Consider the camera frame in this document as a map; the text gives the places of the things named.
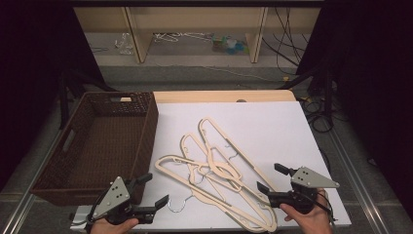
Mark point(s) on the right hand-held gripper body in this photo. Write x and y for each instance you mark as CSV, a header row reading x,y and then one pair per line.
x,y
305,182

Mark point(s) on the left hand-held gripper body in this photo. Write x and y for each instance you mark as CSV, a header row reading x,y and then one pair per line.
x,y
113,198

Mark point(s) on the brown woven basket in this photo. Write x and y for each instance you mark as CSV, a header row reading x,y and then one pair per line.
x,y
107,143

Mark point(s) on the person's left hand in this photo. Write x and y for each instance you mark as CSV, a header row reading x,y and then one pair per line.
x,y
110,228

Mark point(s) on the person's right hand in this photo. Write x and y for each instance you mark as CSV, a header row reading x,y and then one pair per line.
x,y
311,222

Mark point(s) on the white table board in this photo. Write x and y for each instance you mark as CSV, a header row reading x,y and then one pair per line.
x,y
276,136

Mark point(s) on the light wooden table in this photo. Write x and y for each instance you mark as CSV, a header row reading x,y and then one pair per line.
x,y
211,96

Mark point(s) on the black curtain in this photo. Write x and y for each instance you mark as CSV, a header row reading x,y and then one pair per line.
x,y
373,81
32,65

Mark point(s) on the colourful plastic items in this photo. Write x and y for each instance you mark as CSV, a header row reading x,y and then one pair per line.
x,y
229,45

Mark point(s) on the clear plastic bag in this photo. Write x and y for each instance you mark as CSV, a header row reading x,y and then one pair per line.
x,y
124,44

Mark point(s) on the white hangers on floor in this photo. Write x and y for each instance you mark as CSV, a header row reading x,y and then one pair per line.
x,y
168,37

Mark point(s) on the light wooden shelf frame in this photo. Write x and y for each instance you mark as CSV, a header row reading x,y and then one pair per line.
x,y
138,35

